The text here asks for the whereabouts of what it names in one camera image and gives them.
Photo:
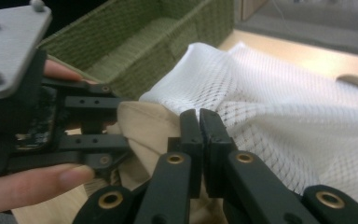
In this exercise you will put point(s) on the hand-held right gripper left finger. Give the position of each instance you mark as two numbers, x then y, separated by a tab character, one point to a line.
186	149

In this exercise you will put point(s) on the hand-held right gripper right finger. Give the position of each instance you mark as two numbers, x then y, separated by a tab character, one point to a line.
220	155

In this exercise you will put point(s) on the beige cloth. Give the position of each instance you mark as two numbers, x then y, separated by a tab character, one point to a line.
149	133

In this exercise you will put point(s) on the white mesh laundry bag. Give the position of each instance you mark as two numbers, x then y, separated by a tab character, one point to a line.
276	118

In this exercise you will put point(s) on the green woven basket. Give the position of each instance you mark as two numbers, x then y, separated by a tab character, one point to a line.
130	46

